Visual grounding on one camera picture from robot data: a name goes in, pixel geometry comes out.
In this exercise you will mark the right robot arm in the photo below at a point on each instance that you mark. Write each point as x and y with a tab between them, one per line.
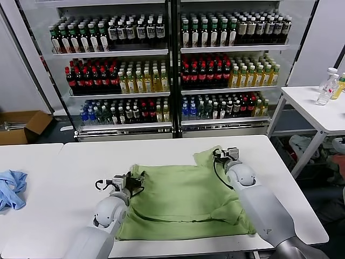
256	199

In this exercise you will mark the blue water bottle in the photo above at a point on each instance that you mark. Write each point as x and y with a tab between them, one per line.
192	111
91	116
83	116
185	112

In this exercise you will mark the white-cap dark-label drink bottle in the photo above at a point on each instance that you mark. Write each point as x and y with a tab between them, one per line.
112	32
160	31
121	32
130	31
140	31
150	31

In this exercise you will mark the white beverage display cabinet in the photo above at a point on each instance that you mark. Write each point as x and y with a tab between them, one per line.
121	135
223	130

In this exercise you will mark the small white-cap dark bottle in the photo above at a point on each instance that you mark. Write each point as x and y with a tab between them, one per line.
229	109
129	115
114	116
121	115
215	110
236	108
136	115
222	110

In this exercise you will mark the white grey cloth pile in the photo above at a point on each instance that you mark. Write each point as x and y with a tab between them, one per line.
302	145

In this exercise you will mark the silver metal rods bundle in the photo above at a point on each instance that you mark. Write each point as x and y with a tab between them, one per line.
14	125

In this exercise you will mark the open glass cabinet door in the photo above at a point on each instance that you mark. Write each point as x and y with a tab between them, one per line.
301	40
38	67

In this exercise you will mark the light green polo shirt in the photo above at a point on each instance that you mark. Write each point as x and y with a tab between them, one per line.
175	194

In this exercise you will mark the person's hand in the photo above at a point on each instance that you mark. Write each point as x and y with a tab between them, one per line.
339	161

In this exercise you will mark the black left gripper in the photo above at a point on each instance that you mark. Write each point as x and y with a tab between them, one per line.
134	184

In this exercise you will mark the clear bottle white cap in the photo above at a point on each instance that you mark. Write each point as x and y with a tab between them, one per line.
329	73

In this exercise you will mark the white cabinet shelf board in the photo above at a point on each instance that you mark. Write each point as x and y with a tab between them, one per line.
113	52
234	48
229	90
226	121
121	94
124	125

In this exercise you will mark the yellow drink bottle green label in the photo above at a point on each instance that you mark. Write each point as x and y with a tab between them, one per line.
339	89

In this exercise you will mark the black plastic crate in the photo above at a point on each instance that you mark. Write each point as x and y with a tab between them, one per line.
281	151

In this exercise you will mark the red cloth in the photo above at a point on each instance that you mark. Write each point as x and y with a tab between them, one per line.
292	154

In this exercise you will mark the crumpled light blue cloth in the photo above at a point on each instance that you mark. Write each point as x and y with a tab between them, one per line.
12	189

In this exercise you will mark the small red-cap cola bottle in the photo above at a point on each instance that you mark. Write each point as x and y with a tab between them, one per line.
243	108
144	113
250	107
152	113

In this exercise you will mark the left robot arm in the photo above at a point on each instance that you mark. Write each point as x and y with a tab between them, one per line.
107	213

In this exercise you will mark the grey green clothes pile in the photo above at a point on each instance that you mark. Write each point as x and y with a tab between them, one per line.
327	151

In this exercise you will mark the clear bottle red label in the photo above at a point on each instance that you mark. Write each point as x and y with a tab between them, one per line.
326	90

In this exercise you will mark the blue-label dark drink bottle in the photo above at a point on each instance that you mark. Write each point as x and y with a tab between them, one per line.
260	28
279	27
270	28
287	27

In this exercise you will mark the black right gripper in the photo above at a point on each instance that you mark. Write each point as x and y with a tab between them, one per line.
223	156

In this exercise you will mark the grey handheld controller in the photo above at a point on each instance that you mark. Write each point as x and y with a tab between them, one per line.
339	142

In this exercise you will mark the clear green-tint water bottle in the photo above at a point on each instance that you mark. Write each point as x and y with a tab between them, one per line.
200	111
106	116
99	116
208	111

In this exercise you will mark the white side table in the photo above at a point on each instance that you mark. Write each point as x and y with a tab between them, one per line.
310	108

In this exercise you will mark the open cardboard box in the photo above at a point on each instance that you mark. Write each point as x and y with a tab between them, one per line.
16	135

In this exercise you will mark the beige-label dark drink bottle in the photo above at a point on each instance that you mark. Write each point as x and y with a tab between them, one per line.
251	29
242	29

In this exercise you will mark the small yellow tea bottle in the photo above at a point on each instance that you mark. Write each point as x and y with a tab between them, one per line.
159	114
166	114
265	108
257	108

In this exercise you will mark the white scrap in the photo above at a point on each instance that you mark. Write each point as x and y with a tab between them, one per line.
65	128

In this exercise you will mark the yellow juice bottle green label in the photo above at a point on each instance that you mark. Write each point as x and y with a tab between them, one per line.
274	75
122	83
234	78
148	82
164	81
259	76
251	77
156	82
242	77
139	83
130	83
267	76

